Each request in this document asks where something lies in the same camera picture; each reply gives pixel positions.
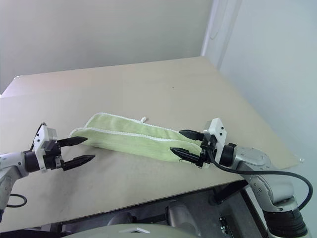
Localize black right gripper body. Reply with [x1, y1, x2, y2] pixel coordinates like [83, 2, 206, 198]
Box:
[197, 132, 216, 170]

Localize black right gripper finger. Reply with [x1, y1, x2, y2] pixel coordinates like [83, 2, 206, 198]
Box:
[178, 129, 206, 142]
[169, 147, 201, 167]

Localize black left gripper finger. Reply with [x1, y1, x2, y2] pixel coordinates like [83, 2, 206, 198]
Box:
[61, 155, 96, 172]
[57, 136, 89, 148]

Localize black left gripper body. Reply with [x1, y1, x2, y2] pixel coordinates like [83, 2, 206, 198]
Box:
[43, 140, 66, 172]

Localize light green towel white trim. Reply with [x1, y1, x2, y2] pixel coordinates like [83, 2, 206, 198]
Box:
[68, 113, 211, 170]

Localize small black clip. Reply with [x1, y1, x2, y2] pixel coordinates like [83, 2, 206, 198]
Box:
[218, 215, 229, 235]

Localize silver robot torso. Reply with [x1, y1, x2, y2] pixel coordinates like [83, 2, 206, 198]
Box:
[59, 218, 202, 238]

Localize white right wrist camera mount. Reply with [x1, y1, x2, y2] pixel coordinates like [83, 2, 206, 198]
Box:
[203, 118, 228, 162]

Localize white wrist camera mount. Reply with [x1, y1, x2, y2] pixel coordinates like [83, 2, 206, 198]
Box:
[203, 118, 228, 162]
[31, 122, 59, 172]

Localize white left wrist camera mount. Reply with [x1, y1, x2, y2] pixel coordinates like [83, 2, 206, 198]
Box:
[31, 122, 59, 172]

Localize black table frame strut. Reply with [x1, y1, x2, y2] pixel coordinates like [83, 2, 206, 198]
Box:
[210, 179, 249, 205]

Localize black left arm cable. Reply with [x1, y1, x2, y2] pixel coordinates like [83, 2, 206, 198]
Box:
[6, 194, 28, 208]

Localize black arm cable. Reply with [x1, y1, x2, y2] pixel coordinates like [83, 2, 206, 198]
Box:
[207, 147, 314, 213]
[6, 194, 28, 208]

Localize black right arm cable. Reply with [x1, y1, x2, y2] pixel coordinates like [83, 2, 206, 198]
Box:
[207, 147, 314, 213]

